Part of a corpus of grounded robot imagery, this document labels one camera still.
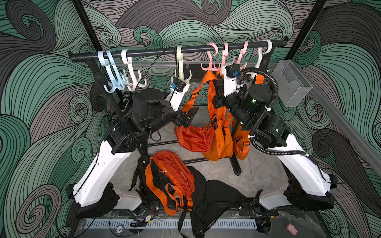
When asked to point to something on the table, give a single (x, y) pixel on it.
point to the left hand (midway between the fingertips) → (187, 98)
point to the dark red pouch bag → (196, 140)
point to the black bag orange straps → (213, 201)
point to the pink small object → (291, 229)
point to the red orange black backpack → (172, 182)
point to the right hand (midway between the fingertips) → (214, 79)
